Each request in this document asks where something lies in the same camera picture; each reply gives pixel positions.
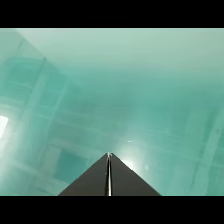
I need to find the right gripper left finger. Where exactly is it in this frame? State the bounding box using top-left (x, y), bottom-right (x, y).
top-left (58, 152), bottom-right (110, 197)

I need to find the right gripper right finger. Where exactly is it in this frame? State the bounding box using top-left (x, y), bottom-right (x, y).
top-left (108, 152), bottom-right (162, 197)

